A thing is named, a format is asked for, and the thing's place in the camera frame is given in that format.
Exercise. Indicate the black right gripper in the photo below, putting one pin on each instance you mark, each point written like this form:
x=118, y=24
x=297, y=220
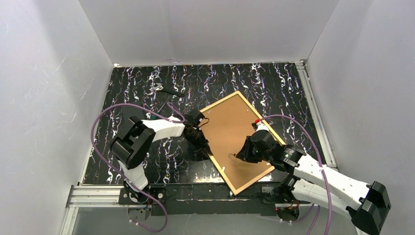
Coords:
x=244, y=152

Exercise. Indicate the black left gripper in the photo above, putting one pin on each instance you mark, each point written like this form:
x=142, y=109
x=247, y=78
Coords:
x=201, y=144

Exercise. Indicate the green wooden photo frame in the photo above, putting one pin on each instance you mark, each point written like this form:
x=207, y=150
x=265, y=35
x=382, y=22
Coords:
x=229, y=124

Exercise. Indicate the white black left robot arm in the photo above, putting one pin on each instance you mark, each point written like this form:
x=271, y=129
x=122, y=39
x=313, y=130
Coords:
x=134, y=139

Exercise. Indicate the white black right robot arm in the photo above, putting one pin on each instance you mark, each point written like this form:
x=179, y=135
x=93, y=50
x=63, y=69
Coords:
x=367, y=205

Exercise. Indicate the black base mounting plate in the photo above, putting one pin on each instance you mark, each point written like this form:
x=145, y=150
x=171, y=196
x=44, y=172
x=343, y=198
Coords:
x=202, y=198

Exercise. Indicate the black small tool on table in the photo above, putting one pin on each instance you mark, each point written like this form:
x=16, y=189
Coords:
x=160, y=87

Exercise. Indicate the black square pad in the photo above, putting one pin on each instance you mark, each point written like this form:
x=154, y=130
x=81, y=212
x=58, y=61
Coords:
x=130, y=111

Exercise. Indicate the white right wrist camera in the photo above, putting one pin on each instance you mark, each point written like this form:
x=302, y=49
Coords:
x=259, y=125

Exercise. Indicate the aluminium rail right side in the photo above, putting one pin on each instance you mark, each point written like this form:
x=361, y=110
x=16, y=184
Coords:
x=326, y=148

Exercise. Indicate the aluminium rail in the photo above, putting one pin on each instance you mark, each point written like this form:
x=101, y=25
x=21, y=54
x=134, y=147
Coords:
x=326, y=148
x=94, y=210

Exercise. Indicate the aluminium rail front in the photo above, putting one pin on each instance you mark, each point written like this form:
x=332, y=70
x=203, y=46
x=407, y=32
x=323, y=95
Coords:
x=94, y=210

